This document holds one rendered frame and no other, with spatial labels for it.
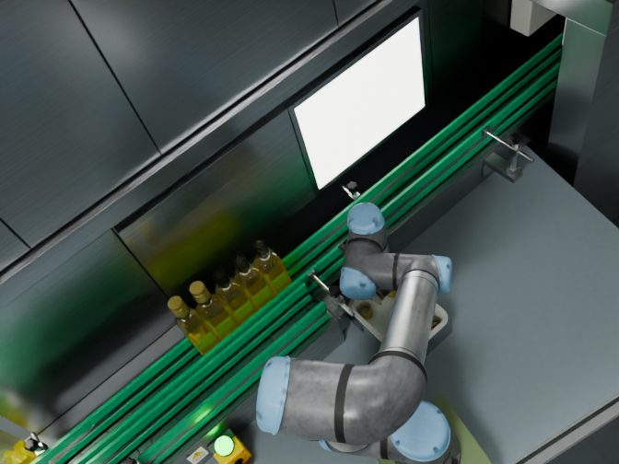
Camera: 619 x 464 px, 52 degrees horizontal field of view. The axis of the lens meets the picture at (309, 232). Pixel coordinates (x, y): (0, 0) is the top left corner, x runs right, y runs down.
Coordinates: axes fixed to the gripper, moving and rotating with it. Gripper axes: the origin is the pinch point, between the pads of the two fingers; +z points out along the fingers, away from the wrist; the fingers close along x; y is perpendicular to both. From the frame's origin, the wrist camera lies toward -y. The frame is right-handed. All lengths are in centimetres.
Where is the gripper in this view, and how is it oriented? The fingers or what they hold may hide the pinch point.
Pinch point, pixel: (377, 289)
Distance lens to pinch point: 163.3
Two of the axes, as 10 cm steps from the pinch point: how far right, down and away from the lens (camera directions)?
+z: 2.0, 5.5, 8.1
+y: 6.2, 5.7, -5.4
